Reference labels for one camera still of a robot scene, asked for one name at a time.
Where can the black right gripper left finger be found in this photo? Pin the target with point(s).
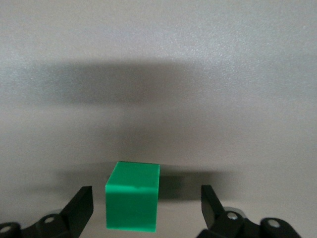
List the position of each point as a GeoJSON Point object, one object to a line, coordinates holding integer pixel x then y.
{"type": "Point", "coordinates": [71, 218]}

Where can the green cube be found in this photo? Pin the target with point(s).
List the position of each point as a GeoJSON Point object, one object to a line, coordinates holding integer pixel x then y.
{"type": "Point", "coordinates": [132, 198]}

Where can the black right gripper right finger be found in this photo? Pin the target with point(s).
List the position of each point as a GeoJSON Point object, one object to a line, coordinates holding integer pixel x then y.
{"type": "Point", "coordinates": [215, 218]}

